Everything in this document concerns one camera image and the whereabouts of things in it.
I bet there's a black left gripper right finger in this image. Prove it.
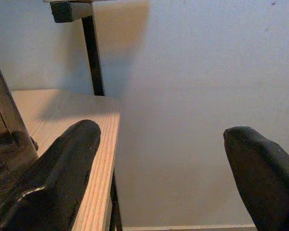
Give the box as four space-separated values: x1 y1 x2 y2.
223 125 289 231

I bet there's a wooden shelf rack black frame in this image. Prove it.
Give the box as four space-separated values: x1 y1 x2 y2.
11 0 123 231

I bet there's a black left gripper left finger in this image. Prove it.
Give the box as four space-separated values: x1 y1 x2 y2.
0 119 102 231

